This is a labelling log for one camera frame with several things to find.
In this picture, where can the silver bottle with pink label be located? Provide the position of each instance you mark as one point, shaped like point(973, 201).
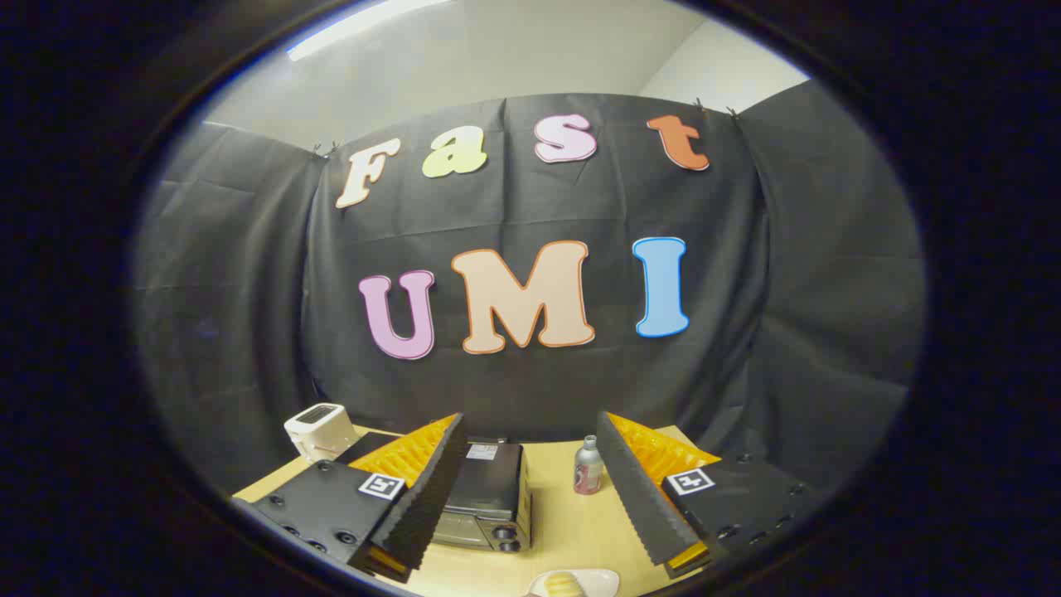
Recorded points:
point(588, 473)

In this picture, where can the white slot toaster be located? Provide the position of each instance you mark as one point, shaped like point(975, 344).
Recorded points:
point(319, 427)

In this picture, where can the yellow bread roll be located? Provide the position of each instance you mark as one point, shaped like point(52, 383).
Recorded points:
point(561, 585)

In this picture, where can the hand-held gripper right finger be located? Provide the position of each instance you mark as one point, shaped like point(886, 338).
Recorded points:
point(638, 497)

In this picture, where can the black backdrop cloth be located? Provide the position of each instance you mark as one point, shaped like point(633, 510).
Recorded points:
point(530, 390)

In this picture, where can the white square plate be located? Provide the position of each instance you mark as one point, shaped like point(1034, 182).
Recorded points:
point(598, 582)

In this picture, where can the black toaster oven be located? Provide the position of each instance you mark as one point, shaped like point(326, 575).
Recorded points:
point(489, 489)

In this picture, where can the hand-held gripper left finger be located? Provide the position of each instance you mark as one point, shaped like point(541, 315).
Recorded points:
point(431, 497)

